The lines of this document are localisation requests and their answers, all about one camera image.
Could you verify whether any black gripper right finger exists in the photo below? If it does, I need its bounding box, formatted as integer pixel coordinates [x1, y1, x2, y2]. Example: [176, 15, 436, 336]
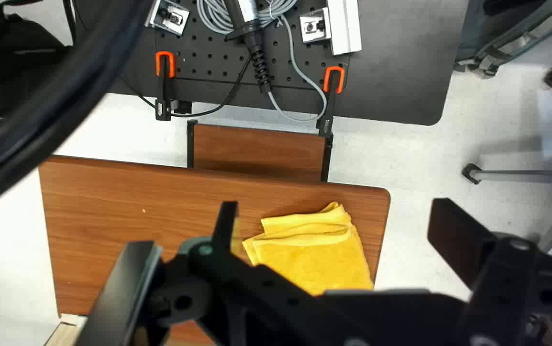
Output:
[426, 198, 496, 288]

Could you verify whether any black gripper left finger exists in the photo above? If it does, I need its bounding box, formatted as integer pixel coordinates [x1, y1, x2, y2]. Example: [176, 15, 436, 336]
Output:
[211, 201, 238, 253]

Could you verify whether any yellow terry towel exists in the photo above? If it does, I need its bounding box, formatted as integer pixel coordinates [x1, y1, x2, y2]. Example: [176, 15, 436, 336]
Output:
[242, 201, 373, 296]

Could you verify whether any small brown wooden panel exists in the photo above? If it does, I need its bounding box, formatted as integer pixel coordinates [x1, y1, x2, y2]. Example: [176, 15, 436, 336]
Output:
[186, 121, 330, 182]

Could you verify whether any black perforated board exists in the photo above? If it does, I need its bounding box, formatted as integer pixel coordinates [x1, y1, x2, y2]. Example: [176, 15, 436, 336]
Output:
[113, 0, 469, 125]

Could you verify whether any grey chair base top right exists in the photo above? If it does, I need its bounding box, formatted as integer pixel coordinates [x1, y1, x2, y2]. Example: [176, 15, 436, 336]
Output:
[455, 0, 552, 77]

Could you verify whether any black cable with plug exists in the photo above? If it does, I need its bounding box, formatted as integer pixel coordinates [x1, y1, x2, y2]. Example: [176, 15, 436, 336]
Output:
[169, 0, 271, 119]

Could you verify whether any left orange-handled clamp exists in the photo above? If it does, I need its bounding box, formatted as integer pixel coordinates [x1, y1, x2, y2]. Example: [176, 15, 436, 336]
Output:
[153, 50, 176, 121]

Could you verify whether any orange-handled clamp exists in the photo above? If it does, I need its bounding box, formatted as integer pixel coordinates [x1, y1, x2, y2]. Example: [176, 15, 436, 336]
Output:
[317, 65, 346, 136]
[153, 50, 176, 121]

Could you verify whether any right orange-handled clamp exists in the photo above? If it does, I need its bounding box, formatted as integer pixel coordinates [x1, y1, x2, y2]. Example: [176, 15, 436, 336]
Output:
[317, 65, 346, 136]

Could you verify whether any coiled grey cable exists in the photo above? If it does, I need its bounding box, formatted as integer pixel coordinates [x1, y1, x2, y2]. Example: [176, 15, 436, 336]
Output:
[194, 0, 330, 121]

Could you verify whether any left silver metal bracket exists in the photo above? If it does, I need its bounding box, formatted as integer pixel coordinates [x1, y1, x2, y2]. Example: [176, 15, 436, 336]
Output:
[146, 0, 190, 36]

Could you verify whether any silver metal bracket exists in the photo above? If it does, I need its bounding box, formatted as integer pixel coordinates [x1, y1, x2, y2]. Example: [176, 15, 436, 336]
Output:
[298, 7, 330, 44]
[146, 0, 190, 36]

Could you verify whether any right silver metal bracket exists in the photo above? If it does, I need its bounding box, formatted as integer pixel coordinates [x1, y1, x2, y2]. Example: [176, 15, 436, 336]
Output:
[298, 7, 330, 44]

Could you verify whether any white aluminium rail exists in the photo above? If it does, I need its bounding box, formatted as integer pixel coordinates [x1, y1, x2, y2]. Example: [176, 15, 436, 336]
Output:
[326, 0, 361, 55]

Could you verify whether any thick black cable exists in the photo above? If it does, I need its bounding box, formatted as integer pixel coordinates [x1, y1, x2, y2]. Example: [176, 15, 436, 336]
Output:
[0, 0, 153, 217]

